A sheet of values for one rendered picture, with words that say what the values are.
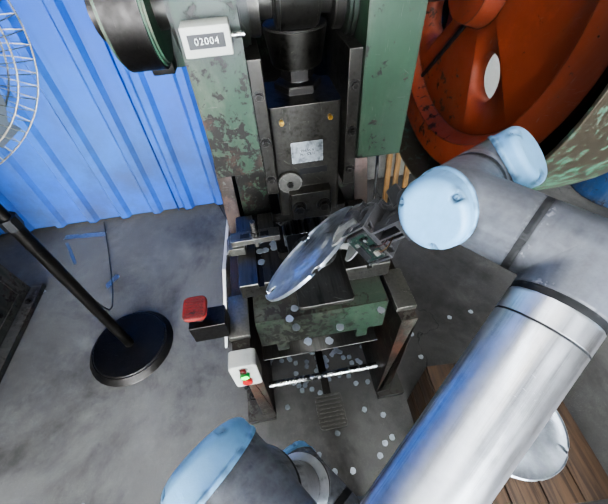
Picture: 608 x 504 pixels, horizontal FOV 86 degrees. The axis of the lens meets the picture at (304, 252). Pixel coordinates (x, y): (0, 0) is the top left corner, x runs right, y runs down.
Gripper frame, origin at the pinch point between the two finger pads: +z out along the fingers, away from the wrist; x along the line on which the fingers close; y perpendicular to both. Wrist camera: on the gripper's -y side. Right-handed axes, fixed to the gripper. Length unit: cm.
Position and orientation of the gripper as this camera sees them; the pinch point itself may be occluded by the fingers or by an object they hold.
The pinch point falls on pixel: (340, 240)
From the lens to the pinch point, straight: 65.8
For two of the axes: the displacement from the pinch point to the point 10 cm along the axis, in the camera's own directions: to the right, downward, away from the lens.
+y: -4.7, 6.7, -5.7
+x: 7.0, 6.8, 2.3
